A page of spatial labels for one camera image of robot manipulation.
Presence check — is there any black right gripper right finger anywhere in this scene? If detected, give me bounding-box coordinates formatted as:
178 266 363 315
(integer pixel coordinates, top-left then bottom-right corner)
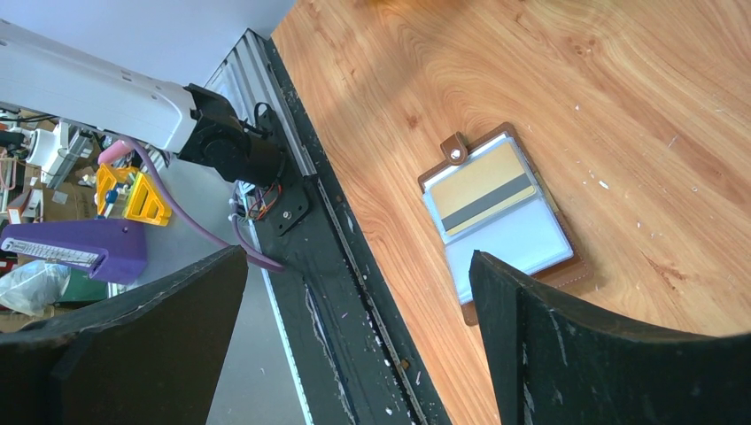
469 251 750 424

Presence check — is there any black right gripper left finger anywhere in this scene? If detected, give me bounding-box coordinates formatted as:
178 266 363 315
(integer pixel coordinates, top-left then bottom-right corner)
1 246 248 424

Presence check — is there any brown leather card holder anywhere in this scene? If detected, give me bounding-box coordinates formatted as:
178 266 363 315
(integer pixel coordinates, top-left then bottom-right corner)
417 122 592 327

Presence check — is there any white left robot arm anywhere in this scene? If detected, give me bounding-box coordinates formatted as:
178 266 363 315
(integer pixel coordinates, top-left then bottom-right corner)
1 20 284 187

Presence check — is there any gold striped card in holder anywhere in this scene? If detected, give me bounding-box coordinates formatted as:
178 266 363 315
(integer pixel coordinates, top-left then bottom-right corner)
426 142 538 236

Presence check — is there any yellow plastic tool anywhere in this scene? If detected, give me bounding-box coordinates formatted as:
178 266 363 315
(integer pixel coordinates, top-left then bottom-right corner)
95 165 172 227

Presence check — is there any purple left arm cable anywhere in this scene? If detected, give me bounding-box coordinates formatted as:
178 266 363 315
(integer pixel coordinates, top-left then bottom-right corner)
117 135 289 274

